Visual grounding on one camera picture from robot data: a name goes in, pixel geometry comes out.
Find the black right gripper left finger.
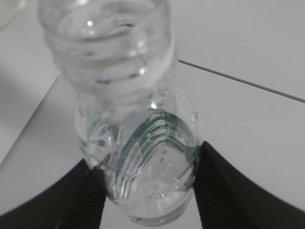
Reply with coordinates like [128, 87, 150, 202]
[0, 160, 106, 229]

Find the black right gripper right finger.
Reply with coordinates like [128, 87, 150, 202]
[194, 141, 305, 229]

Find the clear water bottle green label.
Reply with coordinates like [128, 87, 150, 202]
[38, 0, 201, 227]

